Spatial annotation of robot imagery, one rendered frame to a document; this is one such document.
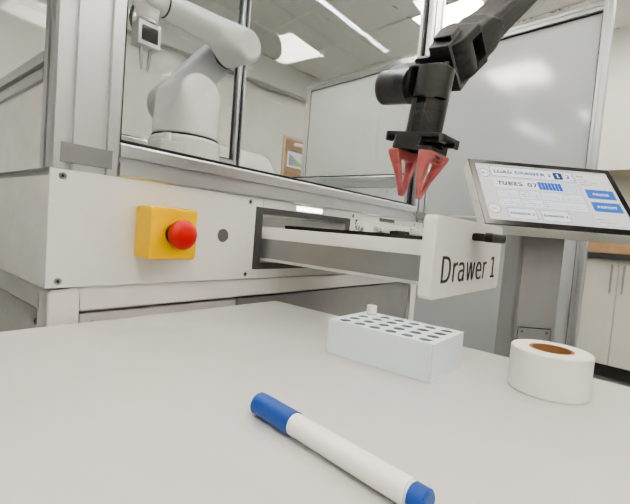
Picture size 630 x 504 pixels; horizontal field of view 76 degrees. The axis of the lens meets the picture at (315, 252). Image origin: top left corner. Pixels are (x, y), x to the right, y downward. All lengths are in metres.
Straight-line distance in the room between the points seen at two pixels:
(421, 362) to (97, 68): 0.51
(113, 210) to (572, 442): 0.55
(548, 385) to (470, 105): 2.29
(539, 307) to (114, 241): 1.37
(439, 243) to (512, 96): 2.03
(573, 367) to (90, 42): 0.63
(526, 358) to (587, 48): 2.17
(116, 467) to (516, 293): 1.44
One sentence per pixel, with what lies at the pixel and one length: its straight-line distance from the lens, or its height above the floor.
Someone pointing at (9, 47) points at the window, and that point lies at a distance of 0.88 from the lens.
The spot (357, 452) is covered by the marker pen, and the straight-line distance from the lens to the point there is 0.25.
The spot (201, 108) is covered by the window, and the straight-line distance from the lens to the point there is 0.70.
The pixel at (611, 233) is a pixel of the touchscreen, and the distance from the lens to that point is 1.60.
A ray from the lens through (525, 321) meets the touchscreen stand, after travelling 1.61.
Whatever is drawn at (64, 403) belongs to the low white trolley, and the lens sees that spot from 0.35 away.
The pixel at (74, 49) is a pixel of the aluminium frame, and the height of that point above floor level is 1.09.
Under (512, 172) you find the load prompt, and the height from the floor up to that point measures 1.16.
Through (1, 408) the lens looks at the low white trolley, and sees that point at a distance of 0.36.
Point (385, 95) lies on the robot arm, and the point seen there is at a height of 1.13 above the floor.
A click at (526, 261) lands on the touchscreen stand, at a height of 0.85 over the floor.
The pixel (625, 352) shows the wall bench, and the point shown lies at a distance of 3.64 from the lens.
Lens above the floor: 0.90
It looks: 3 degrees down
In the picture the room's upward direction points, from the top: 5 degrees clockwise
